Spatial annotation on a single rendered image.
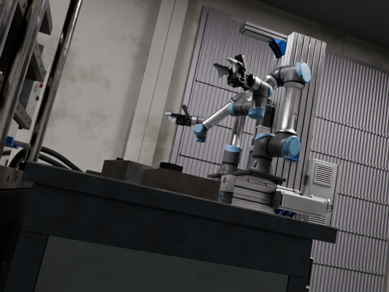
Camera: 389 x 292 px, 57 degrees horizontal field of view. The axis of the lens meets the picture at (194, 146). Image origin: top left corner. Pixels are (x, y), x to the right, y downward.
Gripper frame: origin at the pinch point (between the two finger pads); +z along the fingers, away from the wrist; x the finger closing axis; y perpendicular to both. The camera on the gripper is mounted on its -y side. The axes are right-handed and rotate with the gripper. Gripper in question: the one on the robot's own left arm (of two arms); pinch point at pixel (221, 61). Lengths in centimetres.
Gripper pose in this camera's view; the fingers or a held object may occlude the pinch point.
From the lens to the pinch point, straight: 169.8
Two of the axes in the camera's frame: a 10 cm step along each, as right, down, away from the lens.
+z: -7.3, -2.6, -6.3
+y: -1.1, 9.6, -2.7
